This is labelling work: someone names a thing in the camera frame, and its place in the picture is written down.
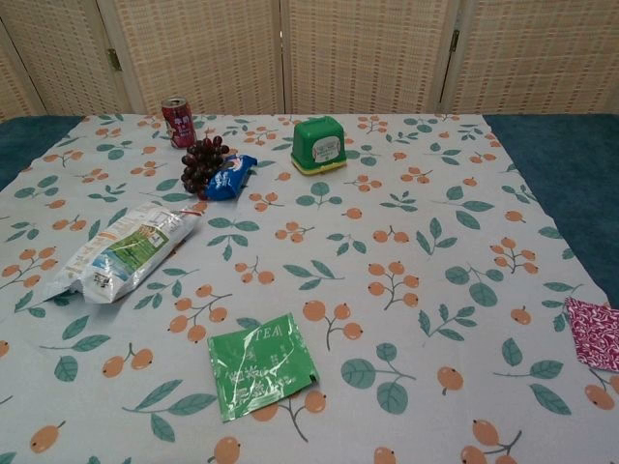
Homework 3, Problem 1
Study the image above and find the floral print tablecloth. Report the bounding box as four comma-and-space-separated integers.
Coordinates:
0, 113, 619, 464

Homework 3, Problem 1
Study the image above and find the woven bamboo screen panel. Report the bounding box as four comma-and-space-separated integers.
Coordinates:
279, 0, 468, 116
96, 0, 287, 116
0, 18, 44, 122
437, 0, 619, 116
0, 0, 139, 117

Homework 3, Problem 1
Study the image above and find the blue cookie pack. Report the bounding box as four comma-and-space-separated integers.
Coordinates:
204, 154, 260, 202

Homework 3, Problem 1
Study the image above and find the green tea packet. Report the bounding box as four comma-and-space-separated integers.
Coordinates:
206, 312, 320, 424

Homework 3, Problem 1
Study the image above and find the white snack bag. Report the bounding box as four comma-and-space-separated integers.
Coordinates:
38, 201, 204, 305

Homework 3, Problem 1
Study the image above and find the green box with yellow base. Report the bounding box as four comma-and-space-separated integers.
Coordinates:
290, 116, 348, 177

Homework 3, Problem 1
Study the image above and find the dark red grape bunch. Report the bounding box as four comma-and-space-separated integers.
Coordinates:
180, 135, 230, 200

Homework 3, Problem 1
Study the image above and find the red soda can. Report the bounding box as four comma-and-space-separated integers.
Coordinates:
161, 96, 196, 149

